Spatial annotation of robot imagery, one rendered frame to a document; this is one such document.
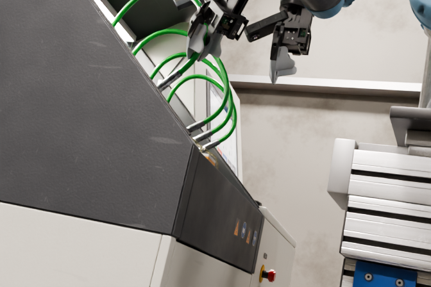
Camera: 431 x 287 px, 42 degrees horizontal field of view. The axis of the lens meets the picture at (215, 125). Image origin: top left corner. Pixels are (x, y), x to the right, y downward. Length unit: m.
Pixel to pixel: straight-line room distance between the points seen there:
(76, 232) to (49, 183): 0.11
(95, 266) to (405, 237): 0.50
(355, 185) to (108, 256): 0.42
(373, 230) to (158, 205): 0.35
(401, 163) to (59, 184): 0.58
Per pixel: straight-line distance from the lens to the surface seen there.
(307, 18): 1.41
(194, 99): 1.79
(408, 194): 0.89
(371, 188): 0.90
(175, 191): 0.96
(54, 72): 1.14
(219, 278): 1.27
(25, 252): 1.06
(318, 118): 4.47
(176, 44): 1.90
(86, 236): 1.01
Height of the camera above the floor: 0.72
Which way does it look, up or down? 16 degrees up
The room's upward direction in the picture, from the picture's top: 13 degrees clockwise
